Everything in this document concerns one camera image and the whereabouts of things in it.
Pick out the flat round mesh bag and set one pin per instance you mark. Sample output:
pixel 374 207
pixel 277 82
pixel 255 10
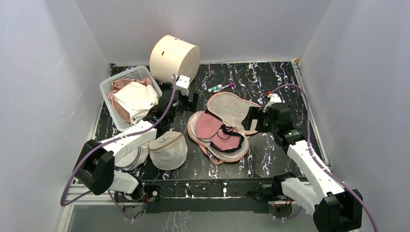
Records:
pixel 133 159

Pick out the floral mesh laundry bag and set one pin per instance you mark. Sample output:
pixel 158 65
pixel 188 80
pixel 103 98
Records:
pixel 231 109

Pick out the purple marker pen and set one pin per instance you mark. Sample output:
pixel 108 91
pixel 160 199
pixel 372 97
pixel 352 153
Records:
pixel 224 87

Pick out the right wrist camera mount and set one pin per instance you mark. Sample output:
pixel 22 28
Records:
pixel 273 98

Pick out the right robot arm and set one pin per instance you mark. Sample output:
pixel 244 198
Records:
pixel 332 208

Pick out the white plastic basket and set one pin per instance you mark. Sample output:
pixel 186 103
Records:
pixel 139 72

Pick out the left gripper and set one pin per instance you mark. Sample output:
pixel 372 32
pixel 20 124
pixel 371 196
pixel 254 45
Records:
pixel 189 106

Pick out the pink black bra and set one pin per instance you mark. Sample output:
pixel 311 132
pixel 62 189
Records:
pixel 223 138

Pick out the white round mesh bag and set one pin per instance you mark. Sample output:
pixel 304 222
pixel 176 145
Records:
pixel 169 151

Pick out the green white glue stick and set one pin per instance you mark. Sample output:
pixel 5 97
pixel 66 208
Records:
pixel 215 88

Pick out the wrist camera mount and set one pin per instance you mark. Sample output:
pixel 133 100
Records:
pixel 183 84
pixel 273 98

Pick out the pink garment in basket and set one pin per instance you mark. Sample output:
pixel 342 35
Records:
pixel 116 86

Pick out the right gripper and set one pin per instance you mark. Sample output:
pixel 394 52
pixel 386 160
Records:
pixel 254 118

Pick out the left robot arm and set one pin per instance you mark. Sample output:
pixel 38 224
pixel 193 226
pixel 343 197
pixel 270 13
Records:
pixel 98 164

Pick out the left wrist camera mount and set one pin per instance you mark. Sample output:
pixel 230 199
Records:
pixel 183 84

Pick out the cream cylindrical drum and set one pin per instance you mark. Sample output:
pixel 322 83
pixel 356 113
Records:
pixel 172 56

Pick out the white cloth in basket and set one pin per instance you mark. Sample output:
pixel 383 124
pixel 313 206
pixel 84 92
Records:
pixel 136 99

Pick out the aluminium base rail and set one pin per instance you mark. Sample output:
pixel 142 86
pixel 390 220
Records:
pixel 215 195

